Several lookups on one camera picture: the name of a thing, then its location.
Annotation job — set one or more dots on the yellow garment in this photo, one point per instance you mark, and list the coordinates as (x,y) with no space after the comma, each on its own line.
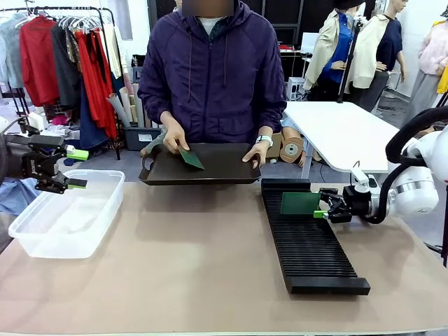
(444,78)

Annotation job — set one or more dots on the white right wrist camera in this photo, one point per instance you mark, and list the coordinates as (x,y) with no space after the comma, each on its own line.
(364,180)

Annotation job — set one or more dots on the mannequin pink top grey skirt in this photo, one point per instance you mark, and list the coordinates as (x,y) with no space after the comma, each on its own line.
(427,70)

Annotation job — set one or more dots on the grey blue hanging shirt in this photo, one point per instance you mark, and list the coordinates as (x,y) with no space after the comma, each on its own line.
(10,49)

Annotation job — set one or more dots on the black metal clothes rack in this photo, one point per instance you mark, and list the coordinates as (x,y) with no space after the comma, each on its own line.
(105,21)

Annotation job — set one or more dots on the black slotted PCB rack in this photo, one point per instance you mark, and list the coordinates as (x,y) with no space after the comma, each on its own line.
(311,252)

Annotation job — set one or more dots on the mannequin torso green shirt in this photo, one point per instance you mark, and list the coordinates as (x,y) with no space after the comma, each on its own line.
(150,147)

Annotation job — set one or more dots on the person's left hand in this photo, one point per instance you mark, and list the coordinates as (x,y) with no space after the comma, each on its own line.
(260,153)

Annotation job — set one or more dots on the person in purple jacket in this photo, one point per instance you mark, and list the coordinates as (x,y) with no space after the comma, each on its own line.
(213,80)

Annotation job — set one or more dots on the white wristwatch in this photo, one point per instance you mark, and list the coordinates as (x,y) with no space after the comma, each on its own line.
(265,140)

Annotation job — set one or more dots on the black tripod pole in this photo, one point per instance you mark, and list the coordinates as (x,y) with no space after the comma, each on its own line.
(350,59)

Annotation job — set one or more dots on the person's right hand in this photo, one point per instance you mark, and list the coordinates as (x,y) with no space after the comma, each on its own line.
(173,134)

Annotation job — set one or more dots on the red hanging jacket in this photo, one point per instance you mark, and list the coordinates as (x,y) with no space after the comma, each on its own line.
(38,59)

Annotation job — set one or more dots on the navy hanging garment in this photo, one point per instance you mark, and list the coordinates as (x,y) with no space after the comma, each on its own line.
(91,122)

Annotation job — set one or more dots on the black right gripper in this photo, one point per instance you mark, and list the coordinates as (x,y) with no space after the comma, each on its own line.
(357,201)

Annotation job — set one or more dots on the brown mannequin torso base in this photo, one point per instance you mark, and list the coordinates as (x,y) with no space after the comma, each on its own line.
(291,148)

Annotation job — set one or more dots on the mannequin beige coat blue shirt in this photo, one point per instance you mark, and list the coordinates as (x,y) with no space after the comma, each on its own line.
(332,49)

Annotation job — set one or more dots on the blue cloth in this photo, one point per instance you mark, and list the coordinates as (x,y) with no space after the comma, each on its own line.
(17,196)

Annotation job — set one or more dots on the red hanging dress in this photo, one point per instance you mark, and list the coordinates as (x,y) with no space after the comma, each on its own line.
(96,80)

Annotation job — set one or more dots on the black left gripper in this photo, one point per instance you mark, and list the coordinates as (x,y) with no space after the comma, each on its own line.
(38,166)

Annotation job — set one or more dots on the clear plastic storage box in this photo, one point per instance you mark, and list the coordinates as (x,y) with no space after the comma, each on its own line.
(66,224)

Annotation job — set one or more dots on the person's left forearm purple sleeve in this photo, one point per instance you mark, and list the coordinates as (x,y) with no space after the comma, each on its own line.
(274,119)

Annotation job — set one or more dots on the white plastic crate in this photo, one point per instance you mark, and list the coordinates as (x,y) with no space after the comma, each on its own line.
(295,89)

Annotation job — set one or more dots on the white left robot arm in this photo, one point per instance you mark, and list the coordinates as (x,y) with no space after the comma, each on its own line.
(8,157)

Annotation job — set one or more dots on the cream paper roll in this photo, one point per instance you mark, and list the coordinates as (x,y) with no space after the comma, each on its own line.
(126,103)

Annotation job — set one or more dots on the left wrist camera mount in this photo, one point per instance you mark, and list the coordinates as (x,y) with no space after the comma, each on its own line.
(45,140)

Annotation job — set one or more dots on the light grey paper roll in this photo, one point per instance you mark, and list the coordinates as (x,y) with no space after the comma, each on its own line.
(137,112)

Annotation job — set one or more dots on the cream hanging garment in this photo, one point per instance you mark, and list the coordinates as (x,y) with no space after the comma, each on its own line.
(113,49)

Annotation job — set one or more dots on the green PCB board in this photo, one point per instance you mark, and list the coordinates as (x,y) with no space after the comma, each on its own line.
(192,159)
(300,203)

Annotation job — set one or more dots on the white table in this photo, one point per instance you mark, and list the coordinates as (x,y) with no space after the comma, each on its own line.
(336,129)

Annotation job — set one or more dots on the dark grey hanging garment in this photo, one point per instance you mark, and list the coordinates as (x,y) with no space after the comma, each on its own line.
(66,66)

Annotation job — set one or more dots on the grey storage bin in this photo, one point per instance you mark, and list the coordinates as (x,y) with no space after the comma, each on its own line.
(138,138)

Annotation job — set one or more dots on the dark brown serving tray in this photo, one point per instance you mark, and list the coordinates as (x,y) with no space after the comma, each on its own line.
(217,168)

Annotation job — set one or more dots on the mannequin cream jacket navy shirt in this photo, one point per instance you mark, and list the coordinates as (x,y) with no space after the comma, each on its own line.
(374,52)

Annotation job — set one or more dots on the person's right forearm purple sleeve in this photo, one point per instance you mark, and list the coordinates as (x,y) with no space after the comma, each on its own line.
(154,106)

